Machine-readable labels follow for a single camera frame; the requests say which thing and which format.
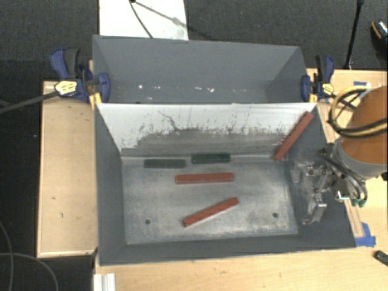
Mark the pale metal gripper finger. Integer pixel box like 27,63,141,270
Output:
301,193,329,226
290,159,311,185

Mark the grey metal bin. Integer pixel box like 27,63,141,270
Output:
90,34,357,266

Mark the dark green flat block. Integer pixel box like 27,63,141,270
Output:
190,152,232,165
143,158,187,169

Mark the red-brown flat block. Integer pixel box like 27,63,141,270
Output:
174,172,235,185
182,196,240,228
273,111,315,162

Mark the pale wood flat board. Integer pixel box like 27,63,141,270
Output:
36,80,99,259

